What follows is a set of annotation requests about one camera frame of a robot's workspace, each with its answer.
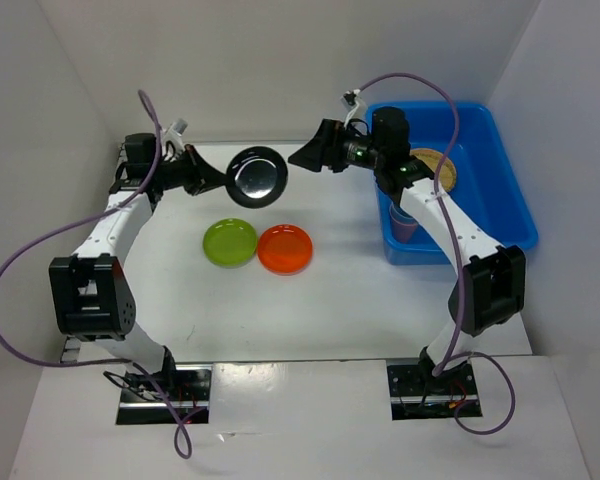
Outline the light wooden woven plate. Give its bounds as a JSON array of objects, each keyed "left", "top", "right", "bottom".
[{"left": 411, "top": 148, "right": 457, "bottom": 193}]

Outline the orange plastic plate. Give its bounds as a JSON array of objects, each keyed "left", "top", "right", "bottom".
[{"left": 256, "top": 224, "right": 313, "bottom": 275}]

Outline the green plastic plate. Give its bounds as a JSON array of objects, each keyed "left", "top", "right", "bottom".
[{"left": 202, "top": 218, "right": 259, "bottom": 268}]

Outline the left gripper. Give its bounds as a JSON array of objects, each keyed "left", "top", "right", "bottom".
[{"left": 152, "top": 143, "right": 231, "bottom": 196}]

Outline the blue plastic cup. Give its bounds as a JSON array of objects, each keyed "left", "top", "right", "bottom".
[{"left": 389, "top": 203, "right": 416, "bottom": 224}]

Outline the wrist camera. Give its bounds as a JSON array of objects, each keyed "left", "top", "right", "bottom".
[
  {"left": 161, "top": 118, "right": 188, "bottom": 149},
  {"left": 341, "top": 89, "right": 367, "bottom": 127}
]

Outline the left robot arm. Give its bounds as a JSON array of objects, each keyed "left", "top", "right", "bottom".
[{"left": 49, "top": 133, "right": 226, "bottom": 400}]

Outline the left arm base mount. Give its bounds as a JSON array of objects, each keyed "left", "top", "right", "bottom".
[{"left": 103, "top": 364, "right": 213, "bottom": 426}]

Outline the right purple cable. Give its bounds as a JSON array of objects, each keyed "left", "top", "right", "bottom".
[{"left": 354, "top": 73, "right": 517, "bottom": 435}]

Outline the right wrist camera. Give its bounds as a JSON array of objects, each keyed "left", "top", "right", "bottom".
[{"left": 341, "top": 89, "right": 367, "bottom": 127}]

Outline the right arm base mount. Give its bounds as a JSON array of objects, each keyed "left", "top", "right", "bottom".
[{"left": 386, "top": 359, "right": 482, "bottom": 421}]

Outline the black plastic plate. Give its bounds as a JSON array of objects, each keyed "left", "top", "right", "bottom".
[{"left": 225, "top": 146, "right": 288, "bottom": 209}]

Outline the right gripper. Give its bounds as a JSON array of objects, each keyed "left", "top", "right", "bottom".
[{"left": 288, "top": 118, "right": 385, "bottom": 173}]

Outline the purple cable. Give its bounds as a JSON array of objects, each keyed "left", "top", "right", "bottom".
[
  {"left": 354, "top": 73, "right": 517, "bottom": 435},
  {"left": 0, "top": 89, "right": 201, "bottom": 460}
]

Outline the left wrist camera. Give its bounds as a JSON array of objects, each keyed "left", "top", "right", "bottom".
[{"left": 161, "top": 118, "right": 188, "bottom": 149}]

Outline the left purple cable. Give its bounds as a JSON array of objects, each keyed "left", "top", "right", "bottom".
[{"left": 0, "top": 89, "right": 201, "bottom": 460}]

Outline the blue plastic bin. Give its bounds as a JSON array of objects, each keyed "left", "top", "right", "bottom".
[{"left": 378, "top": 101, "right": 538, "bottom": 269}]

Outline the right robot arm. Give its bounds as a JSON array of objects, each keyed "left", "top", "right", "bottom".
[{"left": 289, "top": 107, "right": 526, "bottom": 393}]

